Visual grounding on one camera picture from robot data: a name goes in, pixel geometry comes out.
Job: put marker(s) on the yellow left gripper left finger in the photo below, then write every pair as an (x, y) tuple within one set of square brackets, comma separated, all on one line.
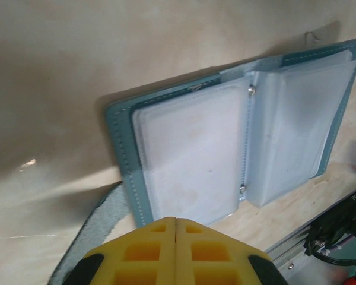
[(142, 261)]

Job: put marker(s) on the teal leather card holder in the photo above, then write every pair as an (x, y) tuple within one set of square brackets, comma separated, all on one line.
[(120, 133)]

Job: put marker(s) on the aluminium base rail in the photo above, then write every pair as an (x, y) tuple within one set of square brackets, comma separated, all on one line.
[(296, 255)]

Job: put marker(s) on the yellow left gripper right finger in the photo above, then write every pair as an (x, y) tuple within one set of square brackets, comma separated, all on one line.
[(213, 264)]

